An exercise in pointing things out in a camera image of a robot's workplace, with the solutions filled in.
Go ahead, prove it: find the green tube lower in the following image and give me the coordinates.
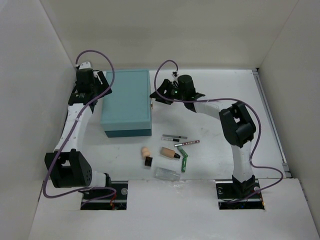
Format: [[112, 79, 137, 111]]
[[181, 157, 187, 173]]

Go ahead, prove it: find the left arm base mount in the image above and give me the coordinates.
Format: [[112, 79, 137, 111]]
[[80, 181, 129, 211]]

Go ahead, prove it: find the beige makeup sponge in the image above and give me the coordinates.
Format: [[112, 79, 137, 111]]
[[141, 147, 151, 159]]

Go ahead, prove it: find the green tube upper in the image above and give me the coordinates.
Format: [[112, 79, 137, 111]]
[[177, 146, 189, 158]]

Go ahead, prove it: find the silver eyeliner pencil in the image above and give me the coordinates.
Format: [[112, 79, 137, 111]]
[[162, 134, 188, 139]]

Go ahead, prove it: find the aluminium rail right edge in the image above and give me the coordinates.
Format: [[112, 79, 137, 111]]
[[252, 68, 292, 178]]

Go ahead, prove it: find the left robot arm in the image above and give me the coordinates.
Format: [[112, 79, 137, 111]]
[[44, 62, 112, 200]]

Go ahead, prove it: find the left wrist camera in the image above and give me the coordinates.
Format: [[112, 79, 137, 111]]
[[75, 61, 93, 70]]

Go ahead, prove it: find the small black jar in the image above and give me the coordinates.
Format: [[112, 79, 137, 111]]
[[144, 156, 153, 167]]

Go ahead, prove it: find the red lip pencil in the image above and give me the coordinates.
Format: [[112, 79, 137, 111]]
[[174, 140, 200, 147]]

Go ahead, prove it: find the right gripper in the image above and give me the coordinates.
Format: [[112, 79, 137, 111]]
[[149, 79, 186, 106]]

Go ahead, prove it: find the beige foundation bottle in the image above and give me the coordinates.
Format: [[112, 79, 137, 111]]
[[160, 147, 181, 159]]

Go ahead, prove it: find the teal drawer box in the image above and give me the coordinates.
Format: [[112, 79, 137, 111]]
[[100, 69, 152, 138]]

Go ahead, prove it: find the green tube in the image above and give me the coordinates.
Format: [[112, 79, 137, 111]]
[[181, 157, 187, 173], [177, 146, 189, 158]]

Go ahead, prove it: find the clear plastic tube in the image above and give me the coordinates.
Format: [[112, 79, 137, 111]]
[[154, 167, 181, 182]]

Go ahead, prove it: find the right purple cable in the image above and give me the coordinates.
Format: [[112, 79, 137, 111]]
[[152, 59, 285, 203]]

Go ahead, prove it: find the black silver pencil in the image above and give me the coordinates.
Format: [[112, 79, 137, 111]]
[[161, 137, 180, 142]]

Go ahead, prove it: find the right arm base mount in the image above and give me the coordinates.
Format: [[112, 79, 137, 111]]
[[215, 180, 265, 210]]

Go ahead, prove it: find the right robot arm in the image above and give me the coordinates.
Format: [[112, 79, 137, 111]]
[[149, 75, 257, 199]]

